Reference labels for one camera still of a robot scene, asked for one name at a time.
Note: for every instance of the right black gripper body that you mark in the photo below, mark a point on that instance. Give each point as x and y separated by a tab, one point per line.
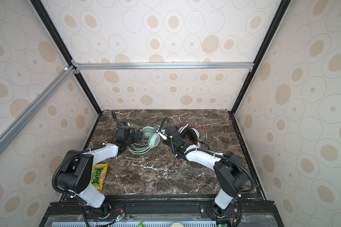
166	142

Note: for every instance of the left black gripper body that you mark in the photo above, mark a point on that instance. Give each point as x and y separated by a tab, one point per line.
132	139

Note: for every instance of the mint green headphones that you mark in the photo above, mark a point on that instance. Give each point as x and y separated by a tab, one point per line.
152	139

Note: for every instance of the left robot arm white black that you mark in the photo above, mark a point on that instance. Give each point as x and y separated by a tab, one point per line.
73	176

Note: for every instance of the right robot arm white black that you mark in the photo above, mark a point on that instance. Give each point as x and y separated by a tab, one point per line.
232	176

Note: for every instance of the white black red headphones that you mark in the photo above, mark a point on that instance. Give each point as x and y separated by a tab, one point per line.
190	132

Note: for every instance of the yellow green snack bag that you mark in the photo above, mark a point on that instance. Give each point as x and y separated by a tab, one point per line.
98	175

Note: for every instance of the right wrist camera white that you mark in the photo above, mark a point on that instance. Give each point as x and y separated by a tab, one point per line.
161	133

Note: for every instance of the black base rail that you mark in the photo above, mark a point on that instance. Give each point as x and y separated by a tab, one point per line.
163	211

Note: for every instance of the horizontal aluminium frame bar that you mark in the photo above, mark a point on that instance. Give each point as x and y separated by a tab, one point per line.
164	66

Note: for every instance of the left diagonal aluminium frame bar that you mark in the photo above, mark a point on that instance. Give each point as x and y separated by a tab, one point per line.
18	124

